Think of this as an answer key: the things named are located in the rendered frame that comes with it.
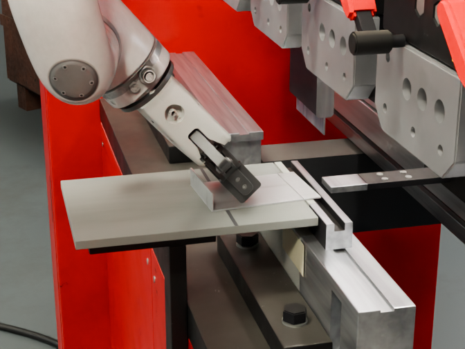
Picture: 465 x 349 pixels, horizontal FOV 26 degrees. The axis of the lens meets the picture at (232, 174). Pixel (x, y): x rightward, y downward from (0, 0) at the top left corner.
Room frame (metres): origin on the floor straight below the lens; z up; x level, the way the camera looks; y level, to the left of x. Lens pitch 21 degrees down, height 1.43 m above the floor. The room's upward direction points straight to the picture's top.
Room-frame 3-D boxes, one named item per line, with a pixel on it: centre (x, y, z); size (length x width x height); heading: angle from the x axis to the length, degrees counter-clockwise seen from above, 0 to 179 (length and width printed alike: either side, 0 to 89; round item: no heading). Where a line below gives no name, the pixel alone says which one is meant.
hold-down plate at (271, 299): (1.04, -0.04, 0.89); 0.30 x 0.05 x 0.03; 14
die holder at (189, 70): (1.63, 0.04, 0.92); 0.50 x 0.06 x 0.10; 14
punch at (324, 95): (1.10, -0.09, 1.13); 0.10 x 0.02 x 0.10; 14
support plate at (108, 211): (1.06, 0.06, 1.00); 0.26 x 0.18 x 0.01; 104
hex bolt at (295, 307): (0.95, -0.07, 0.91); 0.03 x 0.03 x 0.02
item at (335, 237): (1.09, -0.09, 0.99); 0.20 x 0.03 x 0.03; 14
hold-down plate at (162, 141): (1.67, 0.11, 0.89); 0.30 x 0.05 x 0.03; 14
